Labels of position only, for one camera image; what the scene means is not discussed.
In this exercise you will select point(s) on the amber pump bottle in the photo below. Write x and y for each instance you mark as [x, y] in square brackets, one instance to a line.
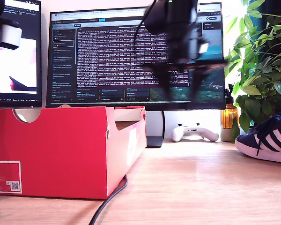
[227, 117]

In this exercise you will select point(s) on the green leafy house plant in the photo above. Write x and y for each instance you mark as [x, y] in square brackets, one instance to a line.
[264, 70]

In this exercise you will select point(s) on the black Huawei computer monitor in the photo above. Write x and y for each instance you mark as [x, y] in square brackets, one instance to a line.
[107, 58]

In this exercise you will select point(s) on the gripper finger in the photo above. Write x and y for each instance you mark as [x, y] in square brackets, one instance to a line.
[197, 78]
[165, 79]

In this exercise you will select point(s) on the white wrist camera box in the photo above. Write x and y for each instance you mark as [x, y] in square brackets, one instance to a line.
[11, 35]
[203, 48]

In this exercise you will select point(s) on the dark teal curtain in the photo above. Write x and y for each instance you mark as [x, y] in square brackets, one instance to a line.
[276, 7]

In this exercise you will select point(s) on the cream round holder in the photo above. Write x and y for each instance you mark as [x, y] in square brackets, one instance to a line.
[225, 136]

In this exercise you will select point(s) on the white game controller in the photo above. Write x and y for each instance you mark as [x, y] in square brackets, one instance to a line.
[194, 132]

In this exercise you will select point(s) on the red cardboard shoebox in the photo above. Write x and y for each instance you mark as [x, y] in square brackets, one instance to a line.
[61, 152]

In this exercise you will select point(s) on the blue suede sneaker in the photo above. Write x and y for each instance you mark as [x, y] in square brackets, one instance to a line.
[246, 141]
[23, 119]

